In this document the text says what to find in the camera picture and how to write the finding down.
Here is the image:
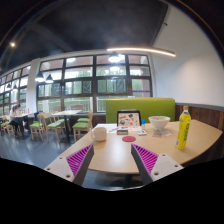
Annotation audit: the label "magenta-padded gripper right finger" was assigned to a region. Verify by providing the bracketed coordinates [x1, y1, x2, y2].
[130, 143, 185, 186]

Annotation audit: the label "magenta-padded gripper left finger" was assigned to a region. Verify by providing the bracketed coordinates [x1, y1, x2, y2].
[43, 143, 95, 187]

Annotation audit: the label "yellow drink bottle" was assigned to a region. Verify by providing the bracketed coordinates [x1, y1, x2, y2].
[175, 105, 192, 150]

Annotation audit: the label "flat round red coaster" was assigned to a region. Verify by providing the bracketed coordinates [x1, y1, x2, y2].
[121, 135, 137, 143]

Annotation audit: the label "clear plastic wrapper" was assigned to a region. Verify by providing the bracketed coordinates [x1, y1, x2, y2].
[152, 129, 173, 139]

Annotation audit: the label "white ribbed mug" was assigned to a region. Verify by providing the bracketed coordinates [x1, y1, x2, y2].
[90, 126, 108, 142]

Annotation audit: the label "printed sticker sheet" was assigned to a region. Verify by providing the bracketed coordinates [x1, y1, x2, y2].
[117, 125, 143, 132]

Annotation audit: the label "small dark box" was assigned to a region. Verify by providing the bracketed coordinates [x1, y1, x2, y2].
[116, 128, 129, 136]

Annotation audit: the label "white bowl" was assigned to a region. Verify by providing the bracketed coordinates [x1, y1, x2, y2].
[148, 115, 171, 131]

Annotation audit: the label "wooden chairs with green seats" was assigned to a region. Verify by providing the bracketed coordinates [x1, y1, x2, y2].
[0, 111, 94, 143]

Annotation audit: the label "black tablet with picture screen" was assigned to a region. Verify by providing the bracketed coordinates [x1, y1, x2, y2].
[116, 109, 142, 129]

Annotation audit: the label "white paper sheet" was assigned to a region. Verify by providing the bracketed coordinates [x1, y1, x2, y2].
[94, 123, 118, 133]

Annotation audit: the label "wooden dining table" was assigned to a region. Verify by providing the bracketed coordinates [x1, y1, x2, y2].
[51, 109, 83, 141]
[3, 112, 32, 138]

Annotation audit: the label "green booth bench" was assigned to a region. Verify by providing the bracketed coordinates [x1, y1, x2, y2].
[105, 97, 177, 125]

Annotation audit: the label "person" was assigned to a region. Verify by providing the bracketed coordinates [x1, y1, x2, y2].
[8, 103, 23, 136]

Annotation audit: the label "curved linear ceiling light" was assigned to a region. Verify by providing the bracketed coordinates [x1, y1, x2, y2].
[106, 46, 177, 58]

